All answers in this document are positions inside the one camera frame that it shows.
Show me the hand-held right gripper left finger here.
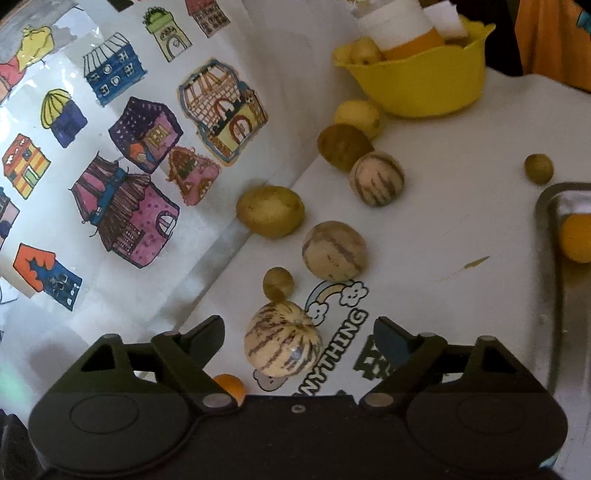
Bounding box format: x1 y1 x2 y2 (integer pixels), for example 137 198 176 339
46 315 237 411

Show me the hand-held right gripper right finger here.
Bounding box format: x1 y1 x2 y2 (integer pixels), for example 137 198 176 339
359 316 550 409

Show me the striped pepino melon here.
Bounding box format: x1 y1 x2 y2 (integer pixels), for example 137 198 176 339
244 300 322 377
349 151 406 207
302 220 369 281

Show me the yellow-brown oval fruit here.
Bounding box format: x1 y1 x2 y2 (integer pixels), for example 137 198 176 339
236 184 305 238

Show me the metal tray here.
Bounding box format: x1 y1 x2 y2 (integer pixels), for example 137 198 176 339
534 182 591 402

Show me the brown oval fruit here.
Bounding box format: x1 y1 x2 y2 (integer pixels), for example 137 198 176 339
317 124 375 172

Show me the yellow plastic bowl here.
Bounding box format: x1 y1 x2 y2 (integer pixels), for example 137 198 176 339
333 23 497 117

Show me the small orange fruit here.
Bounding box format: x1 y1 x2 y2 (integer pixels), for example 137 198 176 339
212 374 247 402

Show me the small olive-green fruit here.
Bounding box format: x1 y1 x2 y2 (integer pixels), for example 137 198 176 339
524 154 554 185
263 267 295 301

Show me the white printed tablecloth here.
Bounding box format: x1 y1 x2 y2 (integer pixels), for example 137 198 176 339
185 65 591 402

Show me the round yellow fruit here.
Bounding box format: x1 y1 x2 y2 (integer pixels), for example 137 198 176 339
333 100 382 139

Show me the house-print sheet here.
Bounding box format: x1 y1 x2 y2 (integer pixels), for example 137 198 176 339
0 0 361 411

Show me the yellow fruit in bowl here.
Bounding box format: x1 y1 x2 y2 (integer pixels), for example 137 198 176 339
348 37 386 65

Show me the white plastic bottle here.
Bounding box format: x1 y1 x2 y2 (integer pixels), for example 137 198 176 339
355 0 446 61

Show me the white folded paper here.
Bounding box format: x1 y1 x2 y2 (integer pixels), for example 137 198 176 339
422 2 467 40

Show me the orange cloth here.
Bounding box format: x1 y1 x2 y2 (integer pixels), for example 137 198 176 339
515 0 591 93

